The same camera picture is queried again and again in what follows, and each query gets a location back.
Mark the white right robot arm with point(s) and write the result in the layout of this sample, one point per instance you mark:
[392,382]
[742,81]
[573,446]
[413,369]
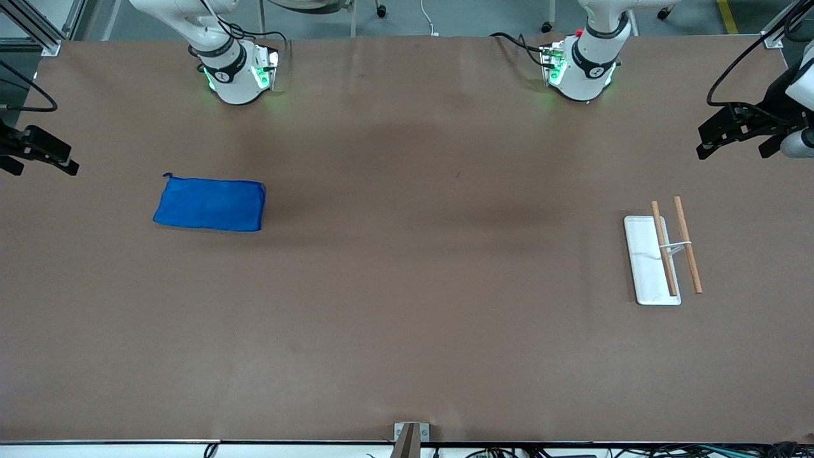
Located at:
[232,70]

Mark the aluminium frame post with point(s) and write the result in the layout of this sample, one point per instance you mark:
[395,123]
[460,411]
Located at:
[38,35]
[779,35]

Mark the wooden rack rod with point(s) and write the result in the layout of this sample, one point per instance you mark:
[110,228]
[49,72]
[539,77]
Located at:
[693,267]
[664,248]

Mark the blue microfibre towel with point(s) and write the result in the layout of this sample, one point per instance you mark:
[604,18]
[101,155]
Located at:
[210,205]

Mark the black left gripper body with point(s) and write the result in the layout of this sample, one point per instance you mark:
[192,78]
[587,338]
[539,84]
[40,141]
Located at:
[773,100]

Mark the grey chair base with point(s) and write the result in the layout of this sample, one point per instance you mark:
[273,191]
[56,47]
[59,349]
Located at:
[311,6]

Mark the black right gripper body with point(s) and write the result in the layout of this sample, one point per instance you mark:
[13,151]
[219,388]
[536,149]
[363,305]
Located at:
[7,141]

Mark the grey metal mount bracket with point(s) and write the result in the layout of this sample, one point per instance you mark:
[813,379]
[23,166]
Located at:
[411,439]

